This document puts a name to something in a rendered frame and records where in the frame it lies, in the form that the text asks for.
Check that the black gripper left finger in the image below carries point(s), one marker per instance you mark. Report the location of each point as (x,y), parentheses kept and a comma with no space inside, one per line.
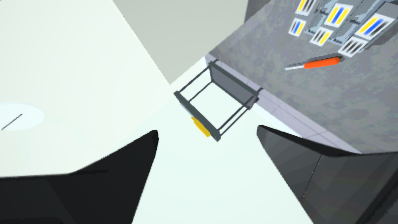
(107,191)

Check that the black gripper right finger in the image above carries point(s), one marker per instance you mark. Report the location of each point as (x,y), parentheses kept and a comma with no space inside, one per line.
(333,186)

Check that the orange-handled screwdriver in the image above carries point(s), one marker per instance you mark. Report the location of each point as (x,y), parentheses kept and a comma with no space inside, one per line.
(320,63)

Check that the grey flat panel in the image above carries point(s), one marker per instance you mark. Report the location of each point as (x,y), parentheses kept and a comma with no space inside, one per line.
(176,34)

